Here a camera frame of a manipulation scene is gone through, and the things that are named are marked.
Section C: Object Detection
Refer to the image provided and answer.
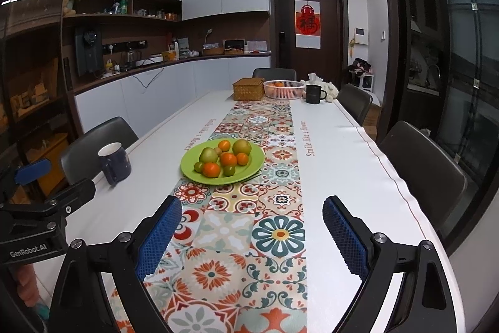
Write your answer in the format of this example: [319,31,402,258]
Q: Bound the black power strip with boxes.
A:
[102,40,148,53]

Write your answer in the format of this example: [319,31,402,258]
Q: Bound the white plush toy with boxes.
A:
[320,81,339,102]

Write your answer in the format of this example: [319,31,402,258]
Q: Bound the dark bag on stool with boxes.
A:
[349,59,375,76]

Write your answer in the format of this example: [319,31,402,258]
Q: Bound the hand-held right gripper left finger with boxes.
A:
[49,194,184,333]

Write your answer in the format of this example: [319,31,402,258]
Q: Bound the grey chair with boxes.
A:
[337,83,374,125]
[380,121,468,237]
[59,116,139,185]
[253,68,297,81]

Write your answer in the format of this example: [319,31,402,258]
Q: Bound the green plate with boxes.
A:
[180,139,264,185]

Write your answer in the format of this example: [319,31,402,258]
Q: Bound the black mug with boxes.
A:
[305,84,327,104]

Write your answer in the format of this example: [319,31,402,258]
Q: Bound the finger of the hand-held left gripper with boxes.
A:
[13,159,54,186]
[0,178,96,219]

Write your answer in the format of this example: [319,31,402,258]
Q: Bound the glass sliding door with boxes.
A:
[430,0,499,179]

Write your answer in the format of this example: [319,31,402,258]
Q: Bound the person's left hand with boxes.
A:
[17,265,40,309]

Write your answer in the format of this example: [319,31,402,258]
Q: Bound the black water dispenser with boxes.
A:
[75,25,103,76]

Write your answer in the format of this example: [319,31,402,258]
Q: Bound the white floral patterned tablecloth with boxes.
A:
[39,90,463,333]

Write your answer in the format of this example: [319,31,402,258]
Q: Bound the red and white wall calendar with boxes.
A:
[295,0,321,48]

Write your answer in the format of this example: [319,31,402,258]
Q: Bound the pink plastic basket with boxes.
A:
[263,80,307,100]

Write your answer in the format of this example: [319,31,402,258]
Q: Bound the navy blue mug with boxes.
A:
[97,142,132,186]

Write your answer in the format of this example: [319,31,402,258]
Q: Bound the dark brown door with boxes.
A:
[273,0,346,85]

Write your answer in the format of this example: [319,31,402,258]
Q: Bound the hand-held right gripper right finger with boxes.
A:
[322,194,459,333]

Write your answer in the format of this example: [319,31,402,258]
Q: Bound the wicker basket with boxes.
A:
[233,77,266,100]

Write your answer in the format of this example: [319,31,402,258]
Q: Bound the kitchen faucet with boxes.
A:
[425,64,441,88]

